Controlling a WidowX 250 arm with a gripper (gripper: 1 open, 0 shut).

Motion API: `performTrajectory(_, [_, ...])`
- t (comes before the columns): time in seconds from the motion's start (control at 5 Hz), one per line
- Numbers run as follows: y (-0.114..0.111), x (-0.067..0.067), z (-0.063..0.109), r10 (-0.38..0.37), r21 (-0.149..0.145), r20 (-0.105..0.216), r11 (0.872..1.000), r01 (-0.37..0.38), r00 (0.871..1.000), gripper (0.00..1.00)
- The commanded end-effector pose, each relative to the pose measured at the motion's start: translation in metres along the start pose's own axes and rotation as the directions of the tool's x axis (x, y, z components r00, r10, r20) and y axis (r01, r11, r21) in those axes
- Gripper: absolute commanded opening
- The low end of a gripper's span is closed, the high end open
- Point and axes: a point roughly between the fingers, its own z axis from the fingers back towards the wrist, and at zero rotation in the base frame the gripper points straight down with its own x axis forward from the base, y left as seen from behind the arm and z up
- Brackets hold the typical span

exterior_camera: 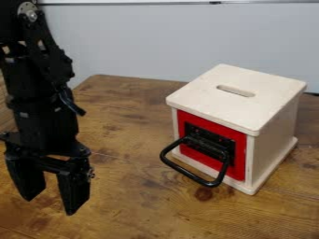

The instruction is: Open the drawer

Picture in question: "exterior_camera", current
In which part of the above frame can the light wooden box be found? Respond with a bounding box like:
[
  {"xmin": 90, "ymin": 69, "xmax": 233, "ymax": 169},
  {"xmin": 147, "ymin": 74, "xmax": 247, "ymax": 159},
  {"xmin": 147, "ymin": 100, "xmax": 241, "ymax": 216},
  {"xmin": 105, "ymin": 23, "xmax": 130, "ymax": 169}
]
[{"xmin": 160, "ymin": 64, "xmax": 307, "ymax": 195}]

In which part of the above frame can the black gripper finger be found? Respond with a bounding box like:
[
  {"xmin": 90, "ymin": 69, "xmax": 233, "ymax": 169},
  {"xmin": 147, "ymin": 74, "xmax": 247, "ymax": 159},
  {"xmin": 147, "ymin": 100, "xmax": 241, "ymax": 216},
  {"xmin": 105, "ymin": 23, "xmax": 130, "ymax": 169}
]
[
  {"xmin": 56, "ymin": 158, "xmax": 93, "ymax": 216},
  {"xmin": 5, "ymin": 154, "xmax": 46, "ymax": 202}
]

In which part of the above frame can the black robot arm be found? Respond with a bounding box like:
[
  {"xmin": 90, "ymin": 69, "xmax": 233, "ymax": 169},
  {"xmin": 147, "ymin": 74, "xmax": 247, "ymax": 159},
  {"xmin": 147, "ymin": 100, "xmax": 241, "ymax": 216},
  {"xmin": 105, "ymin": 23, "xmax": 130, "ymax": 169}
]
[{"xmin": 0, "ymin": 0, "xmax": 93, "ymax": 216}]

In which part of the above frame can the black metal drawer handle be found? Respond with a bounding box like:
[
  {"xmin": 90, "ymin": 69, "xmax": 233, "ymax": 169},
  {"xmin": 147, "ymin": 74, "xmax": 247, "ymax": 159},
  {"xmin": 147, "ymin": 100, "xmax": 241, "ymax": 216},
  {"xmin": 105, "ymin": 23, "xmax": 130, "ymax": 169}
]
[{"xmin": 159, "ymin": 135, "xmax": 231, "ymax": 189}]

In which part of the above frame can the red drawer front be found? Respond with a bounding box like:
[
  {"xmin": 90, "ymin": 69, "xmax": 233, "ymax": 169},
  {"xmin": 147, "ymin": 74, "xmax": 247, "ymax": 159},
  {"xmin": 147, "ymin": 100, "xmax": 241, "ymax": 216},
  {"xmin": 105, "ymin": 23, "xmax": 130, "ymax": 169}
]
[{"xmin": 177, "ymin": 110, "xmax": 247, "ymax": 181}]

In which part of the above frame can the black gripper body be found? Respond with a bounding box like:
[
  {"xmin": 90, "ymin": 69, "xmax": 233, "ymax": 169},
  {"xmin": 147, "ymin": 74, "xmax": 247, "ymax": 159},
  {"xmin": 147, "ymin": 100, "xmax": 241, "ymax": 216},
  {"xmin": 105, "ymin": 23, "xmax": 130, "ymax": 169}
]
[{"xmin": 0, "ymin": 97, "xmax": 90, "ymax": 175}]

